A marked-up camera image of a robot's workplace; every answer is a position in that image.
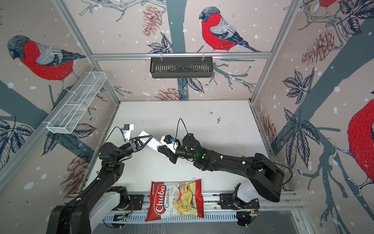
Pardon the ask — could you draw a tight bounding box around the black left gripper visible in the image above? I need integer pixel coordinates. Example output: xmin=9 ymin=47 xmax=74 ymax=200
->
xmin=115 ymin=136 xmax=153 ymax=163

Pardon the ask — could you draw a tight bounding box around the white remote control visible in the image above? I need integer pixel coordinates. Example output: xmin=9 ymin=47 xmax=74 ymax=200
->
xmin=139 ymin=131 xmax=162 ymax=152

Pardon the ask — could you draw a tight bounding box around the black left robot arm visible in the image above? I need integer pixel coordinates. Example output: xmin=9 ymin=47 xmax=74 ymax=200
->
xmin=46 ymin=135 xmax=153 ymax=234

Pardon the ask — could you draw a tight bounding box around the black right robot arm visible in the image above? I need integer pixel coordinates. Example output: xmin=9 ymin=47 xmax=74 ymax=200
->
xmin=157 ymin=134 xmax=284 ymax=202

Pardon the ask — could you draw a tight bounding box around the red Chuba cassava chips bag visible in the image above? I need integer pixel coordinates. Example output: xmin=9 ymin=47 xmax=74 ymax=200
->
xmin=146 ymin=179 xmax=204 ymax=222

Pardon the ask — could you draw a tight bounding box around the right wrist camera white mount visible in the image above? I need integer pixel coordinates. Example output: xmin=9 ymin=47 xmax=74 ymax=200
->
xmin=161 ymin=135 xmax=180 ymax=153

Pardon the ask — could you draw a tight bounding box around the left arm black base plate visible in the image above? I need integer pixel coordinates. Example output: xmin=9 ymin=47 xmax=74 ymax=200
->
xmin=116 ymin=195 xmax=144 ymax=211

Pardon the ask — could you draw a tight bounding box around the white mesh wire basket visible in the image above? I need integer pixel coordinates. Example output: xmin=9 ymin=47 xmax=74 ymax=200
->
xmin=46 ymin=71 xmax=107 ymax=134

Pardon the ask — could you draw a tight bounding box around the black hanging wire basket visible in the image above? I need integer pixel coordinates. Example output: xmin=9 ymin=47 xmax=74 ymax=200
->
xmin=150 ymin=57 xmax=213 ymax=79

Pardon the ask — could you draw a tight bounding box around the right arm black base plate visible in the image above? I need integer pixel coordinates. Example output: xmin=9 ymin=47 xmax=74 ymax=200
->
xmin=218 ymin=193 xmax=260 ymax=210

